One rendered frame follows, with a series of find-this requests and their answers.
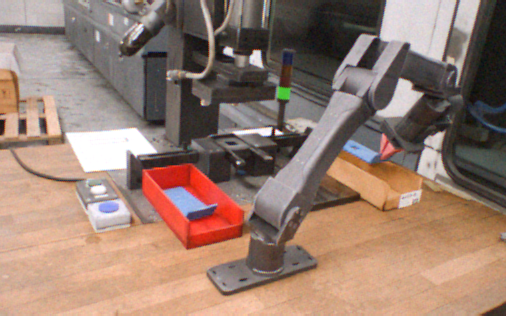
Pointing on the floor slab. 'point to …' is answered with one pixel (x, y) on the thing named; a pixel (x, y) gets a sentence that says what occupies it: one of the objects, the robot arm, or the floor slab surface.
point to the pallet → (18, 124)
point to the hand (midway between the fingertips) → (382, 156)
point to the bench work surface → (129, 296)
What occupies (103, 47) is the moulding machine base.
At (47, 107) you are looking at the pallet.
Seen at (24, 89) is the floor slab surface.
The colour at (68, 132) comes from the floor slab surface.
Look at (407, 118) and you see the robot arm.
